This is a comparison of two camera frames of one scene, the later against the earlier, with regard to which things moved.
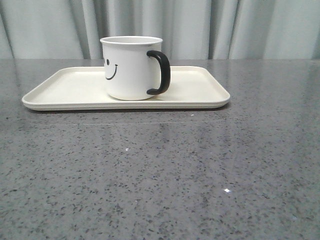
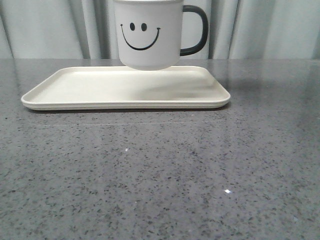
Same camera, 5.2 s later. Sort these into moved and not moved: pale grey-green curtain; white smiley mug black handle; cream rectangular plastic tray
Moved: white smiley mug black handle
Not moved: pale grey-green curtain; cream rectangular plastic tray
